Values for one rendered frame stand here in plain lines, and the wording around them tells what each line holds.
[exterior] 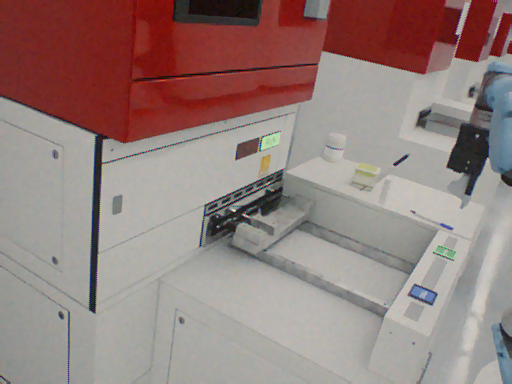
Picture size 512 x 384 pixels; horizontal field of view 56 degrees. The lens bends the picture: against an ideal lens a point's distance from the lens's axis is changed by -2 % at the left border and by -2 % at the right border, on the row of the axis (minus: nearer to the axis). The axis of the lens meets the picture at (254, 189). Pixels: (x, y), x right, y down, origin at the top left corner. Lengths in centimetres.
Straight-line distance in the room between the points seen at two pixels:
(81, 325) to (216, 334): 31
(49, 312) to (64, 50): 62
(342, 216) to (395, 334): 64
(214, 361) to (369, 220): 67
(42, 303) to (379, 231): 99
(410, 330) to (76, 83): 80
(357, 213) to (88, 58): 98
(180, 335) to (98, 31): 75
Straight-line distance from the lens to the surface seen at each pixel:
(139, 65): 88
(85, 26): 94
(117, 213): 102
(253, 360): 117
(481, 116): 125
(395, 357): 108
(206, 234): 132
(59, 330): 127
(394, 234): 157
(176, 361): 134
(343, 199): 159
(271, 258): 136
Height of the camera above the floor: 152
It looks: 22 degrees down
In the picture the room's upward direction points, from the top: 10 degrees clockwise
